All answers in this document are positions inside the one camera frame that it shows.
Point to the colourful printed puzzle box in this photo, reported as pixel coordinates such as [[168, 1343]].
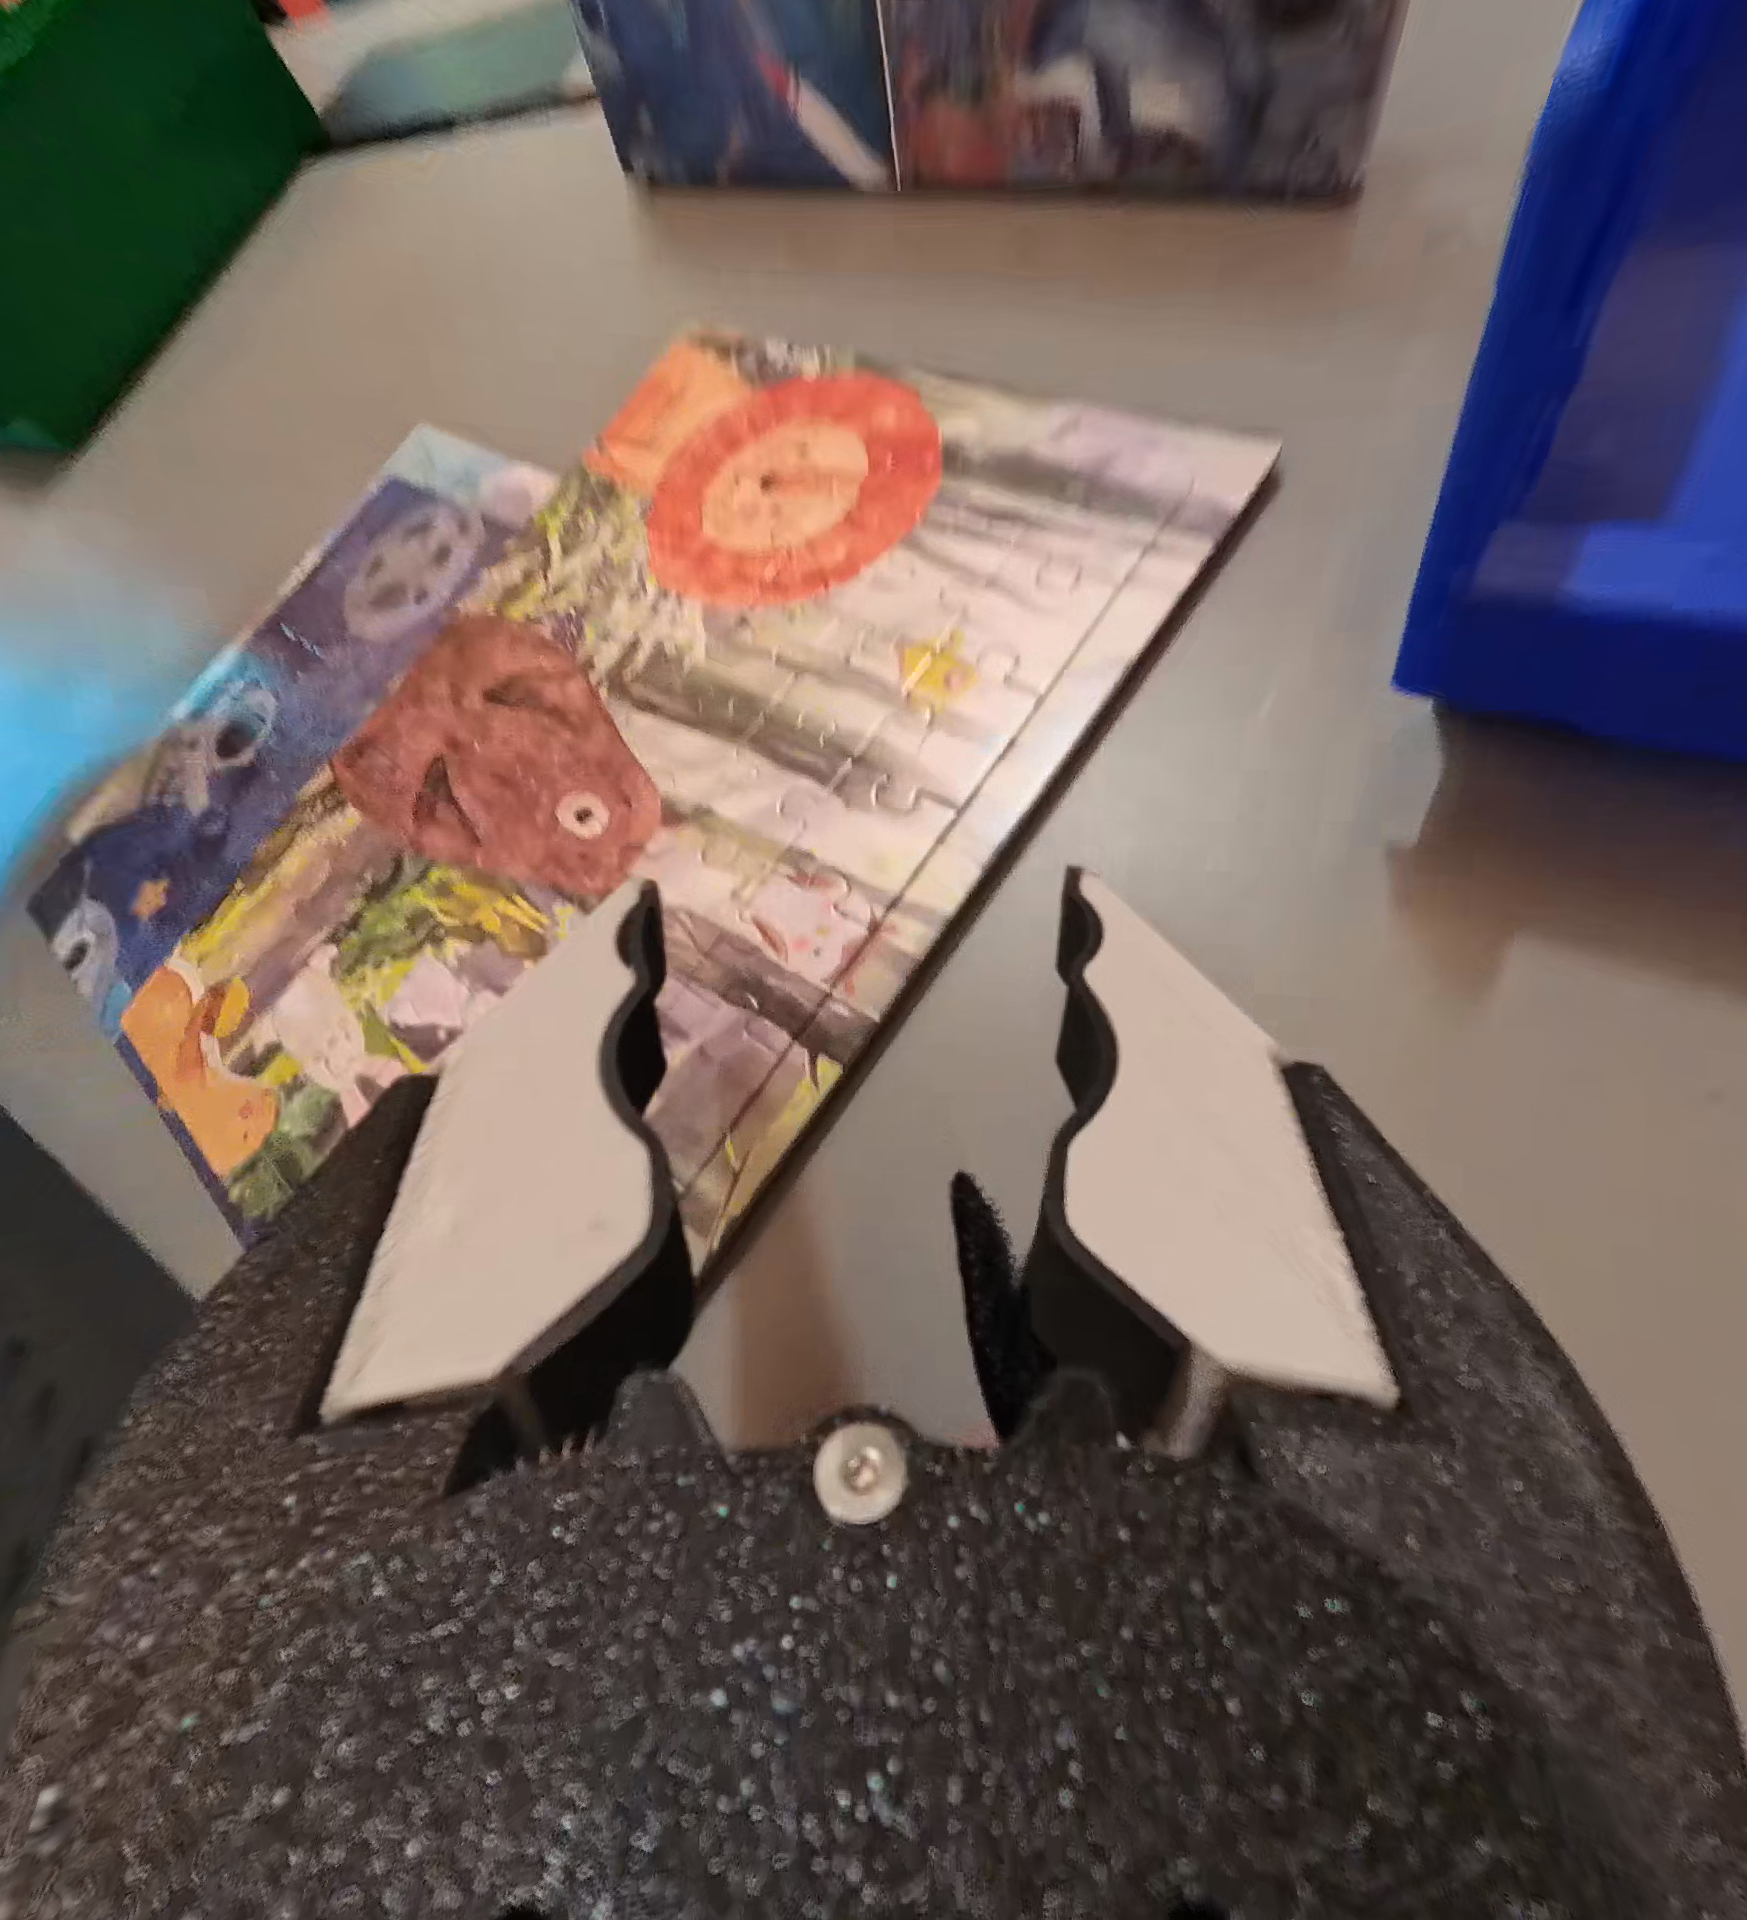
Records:
[[992, 90]]

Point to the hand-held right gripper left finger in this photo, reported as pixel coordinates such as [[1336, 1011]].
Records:
[[513, 1199]]

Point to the grey desk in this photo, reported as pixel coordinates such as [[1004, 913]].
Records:
[[1263, 975]]

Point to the green plastic bin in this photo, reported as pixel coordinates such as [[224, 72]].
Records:
[[93, 226]]

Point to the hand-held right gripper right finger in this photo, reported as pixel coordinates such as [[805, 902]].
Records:
[[1219, 1199]]

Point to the animal jigsaw puzzle board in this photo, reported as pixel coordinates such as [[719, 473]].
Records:
[[813, 674]]

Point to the blue plastic bin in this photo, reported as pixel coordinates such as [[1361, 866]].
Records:
[[1639, 374]]

